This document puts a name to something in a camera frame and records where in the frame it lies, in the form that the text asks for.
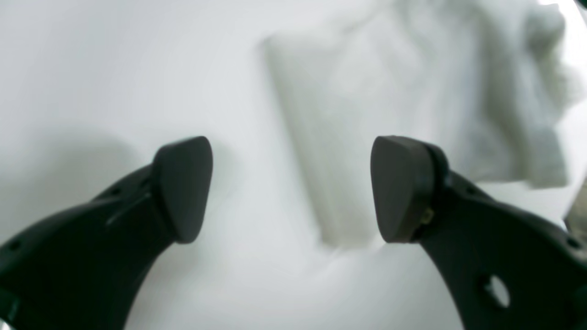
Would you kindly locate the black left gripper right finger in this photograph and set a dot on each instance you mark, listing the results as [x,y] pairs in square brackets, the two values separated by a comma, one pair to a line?
[505,268]

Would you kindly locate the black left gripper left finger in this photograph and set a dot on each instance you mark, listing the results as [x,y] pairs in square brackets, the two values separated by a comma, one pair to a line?
[81,268]

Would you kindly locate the white graphic T-shirt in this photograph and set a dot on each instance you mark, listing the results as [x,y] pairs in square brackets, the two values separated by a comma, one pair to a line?
[482,79]

